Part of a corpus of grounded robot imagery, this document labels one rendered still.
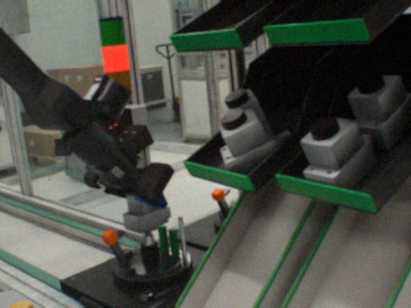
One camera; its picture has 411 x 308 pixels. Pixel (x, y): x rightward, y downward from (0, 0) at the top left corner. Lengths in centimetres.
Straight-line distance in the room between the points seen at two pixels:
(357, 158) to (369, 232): 15
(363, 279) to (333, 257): 5
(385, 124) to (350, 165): 7
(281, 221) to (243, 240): 6
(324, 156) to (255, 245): 25
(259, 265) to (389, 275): 18
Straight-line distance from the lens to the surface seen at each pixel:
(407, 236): 67
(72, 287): 98
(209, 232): 113
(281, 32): 57
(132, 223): 92
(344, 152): 55
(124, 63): 110
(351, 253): 69
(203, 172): 68
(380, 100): 59
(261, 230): 77
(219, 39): 61
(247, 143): 63
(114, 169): 86
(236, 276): 76
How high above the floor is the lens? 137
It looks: 13 degrees down
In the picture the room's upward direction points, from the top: 6 degrees counter-clockwise
